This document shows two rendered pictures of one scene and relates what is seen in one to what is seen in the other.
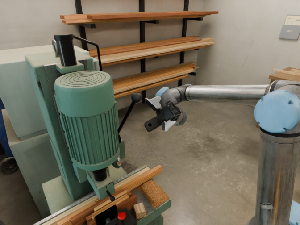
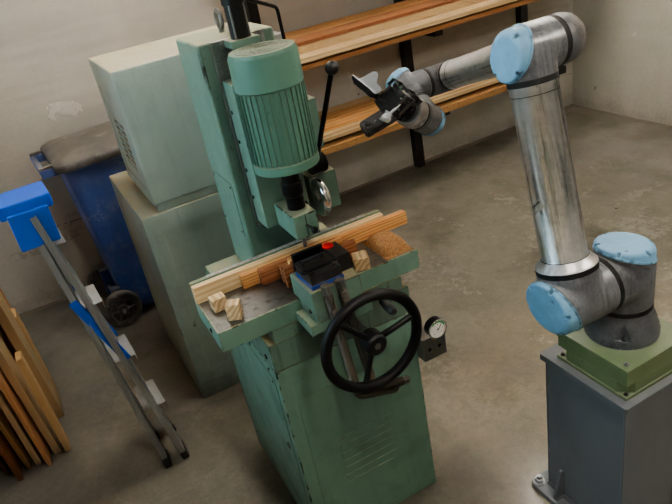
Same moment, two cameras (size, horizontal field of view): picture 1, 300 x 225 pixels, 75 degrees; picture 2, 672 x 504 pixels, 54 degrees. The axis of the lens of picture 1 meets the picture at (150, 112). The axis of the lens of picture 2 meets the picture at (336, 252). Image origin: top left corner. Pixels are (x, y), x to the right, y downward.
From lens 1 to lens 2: 105 cm
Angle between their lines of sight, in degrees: 13
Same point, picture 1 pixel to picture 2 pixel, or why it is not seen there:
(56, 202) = not seen: hidden behind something
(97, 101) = (279, 71)
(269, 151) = (518, 114)
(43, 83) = (209, 69)
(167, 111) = (390, 96)
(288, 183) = (552, 159)
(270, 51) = not seen: outside the picture
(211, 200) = not seen: hidden behind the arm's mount
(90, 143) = (275, 132)
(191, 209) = (520, 368)
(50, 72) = (217, 51)
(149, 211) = (377, 263)
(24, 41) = (130, 39)
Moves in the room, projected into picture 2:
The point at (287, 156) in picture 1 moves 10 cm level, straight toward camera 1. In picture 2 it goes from (538, 116) to (508, 130)
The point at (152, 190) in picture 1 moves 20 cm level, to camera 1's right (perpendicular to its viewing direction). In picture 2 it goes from (384, 237) to (456, 231)
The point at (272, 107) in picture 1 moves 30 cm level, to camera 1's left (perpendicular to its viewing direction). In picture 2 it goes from (502, 48) to (367, 66)
